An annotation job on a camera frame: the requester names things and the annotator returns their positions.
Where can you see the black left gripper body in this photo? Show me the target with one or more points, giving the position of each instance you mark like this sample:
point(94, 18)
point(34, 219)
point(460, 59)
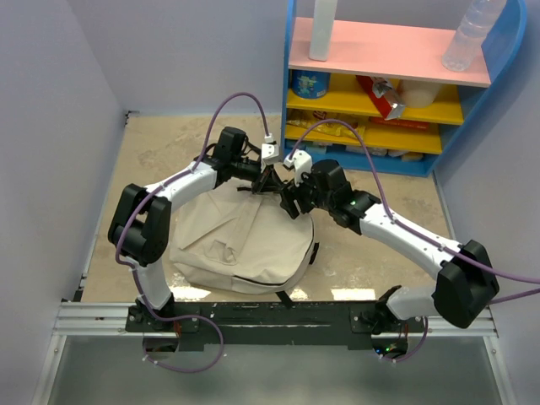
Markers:
point(259, 182)

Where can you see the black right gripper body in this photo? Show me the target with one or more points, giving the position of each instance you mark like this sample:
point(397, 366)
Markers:
point(306, 194)

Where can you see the beige canvas backpack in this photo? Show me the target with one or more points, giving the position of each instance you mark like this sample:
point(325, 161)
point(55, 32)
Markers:
point(233, 240)

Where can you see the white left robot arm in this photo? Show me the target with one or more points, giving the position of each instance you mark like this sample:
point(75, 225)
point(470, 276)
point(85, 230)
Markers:
point(140, 228)

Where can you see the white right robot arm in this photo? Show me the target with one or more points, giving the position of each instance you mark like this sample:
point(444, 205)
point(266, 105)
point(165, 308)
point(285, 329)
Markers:
point(462, 286)

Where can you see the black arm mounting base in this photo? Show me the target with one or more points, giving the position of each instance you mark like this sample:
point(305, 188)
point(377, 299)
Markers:
point(314, 323)

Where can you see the yellow chips bag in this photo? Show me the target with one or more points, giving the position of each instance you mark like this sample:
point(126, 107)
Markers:
point(305, 119)

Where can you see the blue round can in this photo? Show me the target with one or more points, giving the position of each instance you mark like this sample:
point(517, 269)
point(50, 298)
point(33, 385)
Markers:
point(309, 84)

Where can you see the red flat box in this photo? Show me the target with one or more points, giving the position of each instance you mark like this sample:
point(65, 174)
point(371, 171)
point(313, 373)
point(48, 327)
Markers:
point(415, 125)

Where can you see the blue shelf unit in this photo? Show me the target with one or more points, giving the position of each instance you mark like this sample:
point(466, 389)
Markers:
point(396, 52)

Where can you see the red snack carton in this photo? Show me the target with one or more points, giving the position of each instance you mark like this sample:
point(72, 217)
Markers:
point(383, 95)

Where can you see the white cup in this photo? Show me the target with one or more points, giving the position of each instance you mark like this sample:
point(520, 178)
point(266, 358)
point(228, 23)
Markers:
point(418, 94)

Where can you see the white tall bottle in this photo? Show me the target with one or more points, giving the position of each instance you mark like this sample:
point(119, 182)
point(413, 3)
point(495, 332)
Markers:
point(322, 25)

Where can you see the clear plastic water bottle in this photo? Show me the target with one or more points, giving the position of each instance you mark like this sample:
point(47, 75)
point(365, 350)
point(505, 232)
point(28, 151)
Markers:
point(476, 23)

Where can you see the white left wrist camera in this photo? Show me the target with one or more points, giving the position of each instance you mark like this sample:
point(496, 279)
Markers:
point(270, 154)

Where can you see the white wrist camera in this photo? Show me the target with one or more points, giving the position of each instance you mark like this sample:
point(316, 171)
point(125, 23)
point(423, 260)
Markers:
point(270, 154)
point(300, 163)

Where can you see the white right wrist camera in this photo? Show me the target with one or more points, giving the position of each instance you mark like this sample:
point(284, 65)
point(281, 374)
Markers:
point(300, 163)

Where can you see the aluminium rail frame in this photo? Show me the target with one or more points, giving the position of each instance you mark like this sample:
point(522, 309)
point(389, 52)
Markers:
point(109, 320)

